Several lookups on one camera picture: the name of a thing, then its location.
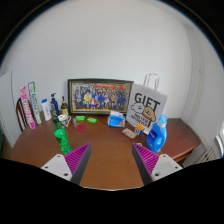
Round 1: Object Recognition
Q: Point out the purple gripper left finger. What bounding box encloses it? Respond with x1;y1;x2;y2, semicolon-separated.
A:
65;144;91;185

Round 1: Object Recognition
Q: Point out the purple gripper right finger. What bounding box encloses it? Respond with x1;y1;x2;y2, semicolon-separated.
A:
132;143;159;185

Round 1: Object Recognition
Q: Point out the green plastic water bottle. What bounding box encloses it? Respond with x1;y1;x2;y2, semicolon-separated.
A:
54;129;71;154

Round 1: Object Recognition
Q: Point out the blue detergent bottle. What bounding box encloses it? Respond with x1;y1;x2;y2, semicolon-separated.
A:
146;115;168;153

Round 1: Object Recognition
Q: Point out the rubik's cube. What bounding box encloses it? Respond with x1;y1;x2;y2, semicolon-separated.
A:
135;125;145;136

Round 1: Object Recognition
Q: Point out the red round coaster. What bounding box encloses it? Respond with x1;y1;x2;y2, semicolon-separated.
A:
76;124;87;132

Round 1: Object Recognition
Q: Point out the small snack packet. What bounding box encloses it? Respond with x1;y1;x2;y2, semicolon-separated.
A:
122;128;137;139

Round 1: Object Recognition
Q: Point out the green soap box left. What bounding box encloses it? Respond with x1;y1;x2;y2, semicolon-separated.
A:
75;116;85;121

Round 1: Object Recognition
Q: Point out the green soap box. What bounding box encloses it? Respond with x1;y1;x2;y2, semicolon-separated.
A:
75;116;85;121
86;117;97;124

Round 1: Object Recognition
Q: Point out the green soap box right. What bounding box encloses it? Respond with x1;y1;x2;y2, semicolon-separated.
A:
86;117;97;124

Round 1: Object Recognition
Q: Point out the white ceramic mug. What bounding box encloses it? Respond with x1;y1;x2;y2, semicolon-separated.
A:
58;114;71;129

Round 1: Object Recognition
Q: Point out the blue tissue pack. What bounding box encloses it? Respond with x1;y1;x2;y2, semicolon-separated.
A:
107;111;125;128

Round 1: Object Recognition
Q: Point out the amber pump bottle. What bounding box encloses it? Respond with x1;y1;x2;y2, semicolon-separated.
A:
61;96;69;116

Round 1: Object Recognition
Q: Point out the white lotion bottle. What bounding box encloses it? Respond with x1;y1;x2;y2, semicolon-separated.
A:
42;99;52;121

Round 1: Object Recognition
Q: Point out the white gift paper bag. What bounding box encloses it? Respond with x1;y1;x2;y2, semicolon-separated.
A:
126;73;168;134

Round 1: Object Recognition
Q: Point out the dark blue pump bottle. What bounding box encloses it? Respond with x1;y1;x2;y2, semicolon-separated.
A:
50;93;59;116

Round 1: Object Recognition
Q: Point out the white radiator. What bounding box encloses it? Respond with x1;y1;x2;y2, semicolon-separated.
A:
196;146;216;164

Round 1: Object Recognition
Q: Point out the framed group photo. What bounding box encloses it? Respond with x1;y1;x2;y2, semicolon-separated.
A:
68;78;133;115

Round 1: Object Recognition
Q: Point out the green white long box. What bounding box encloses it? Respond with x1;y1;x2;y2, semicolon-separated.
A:
28;81;42;124

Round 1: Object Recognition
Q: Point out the pink long box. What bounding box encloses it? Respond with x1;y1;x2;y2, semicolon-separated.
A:
20;85;36;130

